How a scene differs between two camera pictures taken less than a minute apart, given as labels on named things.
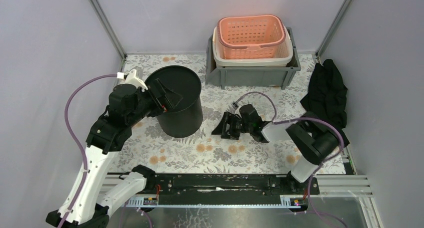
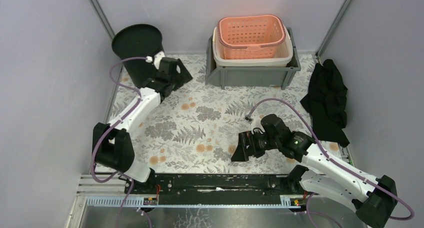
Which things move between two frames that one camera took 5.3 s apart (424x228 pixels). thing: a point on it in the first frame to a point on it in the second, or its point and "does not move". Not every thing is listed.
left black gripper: [159, 96] to [173, 72]
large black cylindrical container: [185, 119] to [139, 40]
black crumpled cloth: [327, 98] does not move
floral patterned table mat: [204, 152] does not move
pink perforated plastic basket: [250, 37] does not move
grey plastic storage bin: [250, 76] does not move
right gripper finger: [221, 128] to [246, 147]
